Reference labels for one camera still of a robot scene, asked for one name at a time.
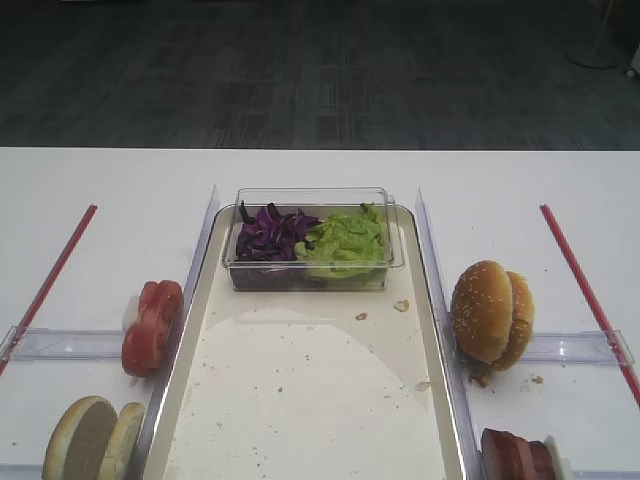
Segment green lettuce leaves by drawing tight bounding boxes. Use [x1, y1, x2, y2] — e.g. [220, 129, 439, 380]
[295, 203, 387, 280]

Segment red tomato slices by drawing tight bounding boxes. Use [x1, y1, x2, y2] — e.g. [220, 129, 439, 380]
[121, 280, 183, 377]

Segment white tomato pusher block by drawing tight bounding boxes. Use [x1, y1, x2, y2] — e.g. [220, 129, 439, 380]
[122, 295, 140, 332]

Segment brown meat patties stack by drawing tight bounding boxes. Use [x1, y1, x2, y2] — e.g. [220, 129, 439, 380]
[481, 428, 556, 480]

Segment clear tomato pusher track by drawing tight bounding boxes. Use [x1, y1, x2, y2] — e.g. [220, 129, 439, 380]
[1, 327, 125, 362]

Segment clear plastic salad container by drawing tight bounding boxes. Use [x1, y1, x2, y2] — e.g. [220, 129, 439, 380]
[221, 187, 404, 291]

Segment purple cabbage shreds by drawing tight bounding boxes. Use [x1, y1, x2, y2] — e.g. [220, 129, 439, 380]
[235, 202, 321, 262]

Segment left long clear divider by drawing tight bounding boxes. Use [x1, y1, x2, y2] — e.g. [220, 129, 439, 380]
[126, 186, 219, 479]

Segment white metal serving tray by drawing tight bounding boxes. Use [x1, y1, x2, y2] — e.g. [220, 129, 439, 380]
[143, 209, 464, 479]

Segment sesame top bun, outer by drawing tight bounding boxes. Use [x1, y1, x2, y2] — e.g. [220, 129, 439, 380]
[450, 260, 513, 364]

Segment sesame bun, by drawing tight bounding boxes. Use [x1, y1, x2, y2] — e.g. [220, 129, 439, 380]
[491, 271, 535, 371]
[450, 260, 513, 364]

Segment sesame top bun, inner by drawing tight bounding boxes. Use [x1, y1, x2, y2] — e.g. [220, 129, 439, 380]
[491, 271, 535, 371]

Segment clear bun pusher track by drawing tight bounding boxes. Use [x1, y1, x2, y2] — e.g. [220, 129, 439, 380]
[520, 330, 635, 367]

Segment bottom bun, inner left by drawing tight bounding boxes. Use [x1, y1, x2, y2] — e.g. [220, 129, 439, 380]
[97, 402, 145, 480]

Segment bottom bun, outer left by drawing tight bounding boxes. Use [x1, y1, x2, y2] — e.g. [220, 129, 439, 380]
[41, 396, 117, 480]

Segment white patty pusher block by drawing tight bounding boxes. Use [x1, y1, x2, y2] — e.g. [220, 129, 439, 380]
[544, 435, 575, 480]

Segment metal stanchion base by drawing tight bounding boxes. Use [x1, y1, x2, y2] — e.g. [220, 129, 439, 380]
[564, 0, 618, 70]

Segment clear patty pusher track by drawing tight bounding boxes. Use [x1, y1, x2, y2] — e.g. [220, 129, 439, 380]
[571, 470, 640, 480]

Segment right red rail strip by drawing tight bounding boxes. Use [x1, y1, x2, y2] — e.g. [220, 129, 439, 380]
[539, 204, 639, 404]

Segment red rail strip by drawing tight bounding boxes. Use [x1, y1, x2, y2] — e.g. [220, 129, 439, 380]
[539, 204, 639, 404]
[0, 204, 98, 373]

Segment left red rail strip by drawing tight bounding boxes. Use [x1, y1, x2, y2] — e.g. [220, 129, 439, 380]
[0, 204, 98, 373]

